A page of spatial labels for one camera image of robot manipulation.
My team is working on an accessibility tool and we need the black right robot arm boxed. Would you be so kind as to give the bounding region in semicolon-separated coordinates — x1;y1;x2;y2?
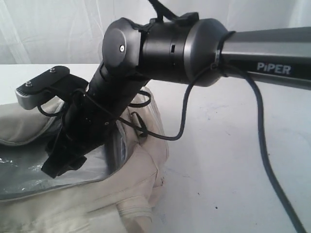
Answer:
42;0;311;178

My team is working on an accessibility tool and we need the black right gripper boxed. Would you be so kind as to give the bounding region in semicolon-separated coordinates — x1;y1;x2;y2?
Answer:
41;94;117;178

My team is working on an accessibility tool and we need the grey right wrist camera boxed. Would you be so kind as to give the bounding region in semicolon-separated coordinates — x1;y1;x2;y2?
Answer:
15;66;88;110

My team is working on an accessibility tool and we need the clear plastic wrapped package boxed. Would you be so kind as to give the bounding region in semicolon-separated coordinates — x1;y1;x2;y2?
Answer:
0;118;129;195

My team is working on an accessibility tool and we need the cream canvas duffel bag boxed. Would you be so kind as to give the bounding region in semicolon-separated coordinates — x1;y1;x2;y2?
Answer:
0;103;169;233

